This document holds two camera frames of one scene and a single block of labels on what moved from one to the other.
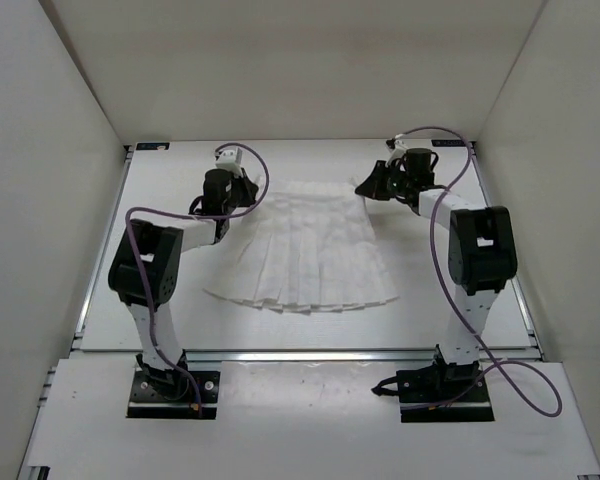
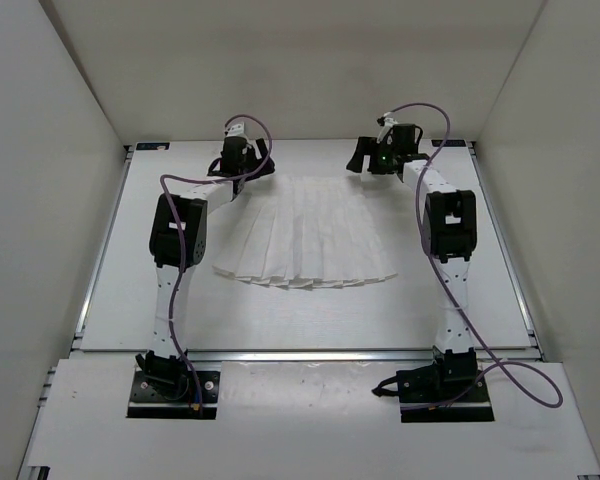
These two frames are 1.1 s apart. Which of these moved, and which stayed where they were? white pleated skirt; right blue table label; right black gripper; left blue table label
Moved: right black gripper; white pleated skirt
Stayed: right blue table label; left blue table label
